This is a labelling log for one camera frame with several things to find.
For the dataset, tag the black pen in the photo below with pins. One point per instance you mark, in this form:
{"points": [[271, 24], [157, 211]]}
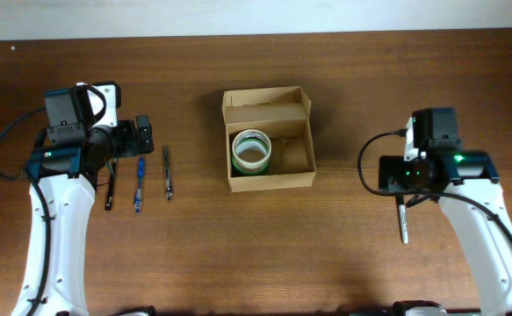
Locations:
{"points": [[111, 185]]}

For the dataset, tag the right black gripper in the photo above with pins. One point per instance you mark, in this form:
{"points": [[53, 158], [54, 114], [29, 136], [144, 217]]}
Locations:
{"points": [[390, 172]]}

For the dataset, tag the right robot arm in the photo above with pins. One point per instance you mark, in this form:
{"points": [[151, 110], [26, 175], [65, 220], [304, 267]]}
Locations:
{"points": [[467, 187]]}

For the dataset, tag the green tape roll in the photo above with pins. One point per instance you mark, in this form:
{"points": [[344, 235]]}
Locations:
{"points": [[249, 169]]}

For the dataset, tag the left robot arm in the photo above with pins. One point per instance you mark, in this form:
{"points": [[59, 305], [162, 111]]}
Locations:
{"points": [[83, 136]]}

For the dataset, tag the cream masking tape roll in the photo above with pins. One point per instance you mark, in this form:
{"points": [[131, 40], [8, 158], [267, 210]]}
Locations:
{"points": [[251, 151]]}

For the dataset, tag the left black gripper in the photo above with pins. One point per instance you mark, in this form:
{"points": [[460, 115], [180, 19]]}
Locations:
{"points": [[142, 134]]}

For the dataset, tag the black and white marker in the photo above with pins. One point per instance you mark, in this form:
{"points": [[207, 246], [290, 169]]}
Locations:
{"points": [[402, 219]]}

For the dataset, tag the blue pen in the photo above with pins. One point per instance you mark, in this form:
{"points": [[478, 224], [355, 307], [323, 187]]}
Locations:
{"points": [[137, 202]]}

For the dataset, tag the dark grey pen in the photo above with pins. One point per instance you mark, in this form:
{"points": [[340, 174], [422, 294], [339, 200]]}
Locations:
{"points": [[168, 181]]}

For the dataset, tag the open brown cardboard box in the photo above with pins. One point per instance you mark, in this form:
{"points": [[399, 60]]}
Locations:
{"points": [[269, 140]]}

